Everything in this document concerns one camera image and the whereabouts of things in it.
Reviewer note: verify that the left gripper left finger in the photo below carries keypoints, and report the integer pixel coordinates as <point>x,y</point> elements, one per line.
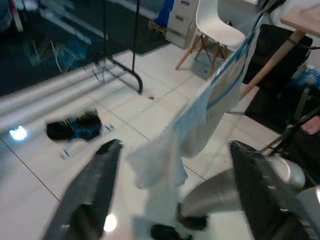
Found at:
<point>92,190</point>

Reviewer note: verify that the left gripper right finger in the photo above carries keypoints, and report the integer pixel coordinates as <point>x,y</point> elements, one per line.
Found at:
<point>262,200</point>

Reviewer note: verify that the white shirt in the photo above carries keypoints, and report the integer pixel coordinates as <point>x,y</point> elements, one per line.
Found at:
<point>190,130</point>

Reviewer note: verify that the thin blue hanger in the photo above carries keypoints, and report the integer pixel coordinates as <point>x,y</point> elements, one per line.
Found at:
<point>82,131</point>

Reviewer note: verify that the crumpled black cloth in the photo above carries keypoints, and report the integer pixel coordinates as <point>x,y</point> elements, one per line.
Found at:
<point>60,130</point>

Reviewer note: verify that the black floor mat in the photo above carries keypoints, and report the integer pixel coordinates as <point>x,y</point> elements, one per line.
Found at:
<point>275,112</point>
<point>75,25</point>

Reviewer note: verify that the bare person foot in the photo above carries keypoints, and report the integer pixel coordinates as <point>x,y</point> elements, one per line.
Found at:
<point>311,126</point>

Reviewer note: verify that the small dark floor scrap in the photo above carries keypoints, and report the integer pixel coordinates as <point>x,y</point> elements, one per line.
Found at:
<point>151,97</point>

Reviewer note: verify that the light wooden table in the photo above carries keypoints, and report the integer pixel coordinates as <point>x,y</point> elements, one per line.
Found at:
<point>270,65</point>

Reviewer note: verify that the black metal clothes rack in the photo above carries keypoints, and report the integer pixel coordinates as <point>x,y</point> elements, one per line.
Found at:
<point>135,37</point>

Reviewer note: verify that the tan sandal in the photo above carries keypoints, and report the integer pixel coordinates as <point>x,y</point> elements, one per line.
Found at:
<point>157,27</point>

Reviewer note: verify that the white chair wooden legs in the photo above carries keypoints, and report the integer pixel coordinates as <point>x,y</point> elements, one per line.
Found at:
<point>215,25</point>

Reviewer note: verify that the white drawer cabinet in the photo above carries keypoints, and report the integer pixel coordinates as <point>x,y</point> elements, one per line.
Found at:
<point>180,30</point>

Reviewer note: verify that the blue trouser leg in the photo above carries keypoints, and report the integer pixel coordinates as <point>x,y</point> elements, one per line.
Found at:
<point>165,12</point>

